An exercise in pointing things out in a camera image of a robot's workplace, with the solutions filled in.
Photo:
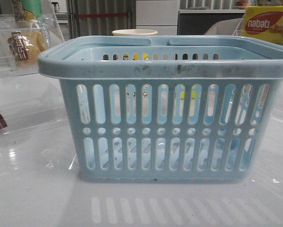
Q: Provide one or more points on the packaged yellow bread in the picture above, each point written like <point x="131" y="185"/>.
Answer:
<point x="26" y="46"/>

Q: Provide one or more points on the light blue plastic basket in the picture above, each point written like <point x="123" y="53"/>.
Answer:
<point x="166" y="107"/>

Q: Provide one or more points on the white paper cup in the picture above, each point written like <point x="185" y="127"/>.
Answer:
<point x="134" y="32"/>

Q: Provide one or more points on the white cabinet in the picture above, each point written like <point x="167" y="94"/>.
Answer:
<point x="159" y="15"/>

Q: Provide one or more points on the clear acrylic display stand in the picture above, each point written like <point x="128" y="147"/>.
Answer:
<point x="46" y="24"/>

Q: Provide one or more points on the green yellow cartoon box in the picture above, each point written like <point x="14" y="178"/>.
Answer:
<point x="24" y="10"/>

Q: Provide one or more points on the yellow nabati wafer box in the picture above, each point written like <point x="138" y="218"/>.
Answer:
<point x="265" y="23"/>

